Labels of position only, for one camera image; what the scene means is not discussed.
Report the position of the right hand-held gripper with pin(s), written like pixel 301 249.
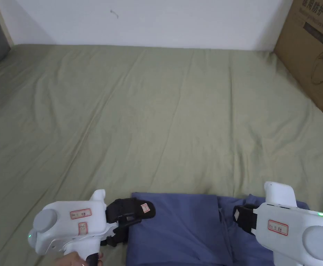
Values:
pixel 297 232

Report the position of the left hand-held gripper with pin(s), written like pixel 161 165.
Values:
pixel 67 224

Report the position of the blue garment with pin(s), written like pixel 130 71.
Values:
pixel 178 235

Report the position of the person's left hand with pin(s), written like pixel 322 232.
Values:
pixel 70 260

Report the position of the bed with pale green sheet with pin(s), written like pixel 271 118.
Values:
pixel 150 110

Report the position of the brown cardboard carton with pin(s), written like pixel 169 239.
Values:
pixel 305 55

